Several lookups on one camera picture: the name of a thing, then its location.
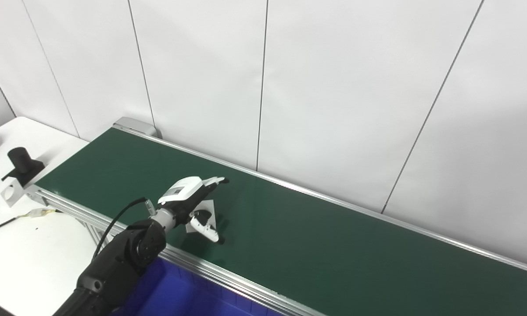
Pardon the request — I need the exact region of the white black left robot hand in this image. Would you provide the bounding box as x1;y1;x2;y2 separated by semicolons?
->
157;176;230;245

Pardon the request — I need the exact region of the white square part round hole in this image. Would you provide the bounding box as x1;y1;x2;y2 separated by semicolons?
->
185;198;218;234
0;179;25;208

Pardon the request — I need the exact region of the grey conveyor end housing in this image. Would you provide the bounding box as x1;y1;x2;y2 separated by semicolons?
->
113;117;162;139

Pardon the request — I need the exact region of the blue plastic bin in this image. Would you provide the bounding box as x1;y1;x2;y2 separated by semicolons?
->
114;257;290;316

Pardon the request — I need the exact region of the black cylinder part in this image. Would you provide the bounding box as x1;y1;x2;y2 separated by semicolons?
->
1;147;45;187

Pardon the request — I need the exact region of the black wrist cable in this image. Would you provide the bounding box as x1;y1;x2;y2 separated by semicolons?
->
92;197;155;259

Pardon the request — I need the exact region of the thin cable yellow connector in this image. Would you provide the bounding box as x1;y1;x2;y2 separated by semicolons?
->
0;208;64;237

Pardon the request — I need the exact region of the green conveyor belt aluminium frame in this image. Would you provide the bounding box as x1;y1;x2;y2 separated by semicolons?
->
24;125;527;316

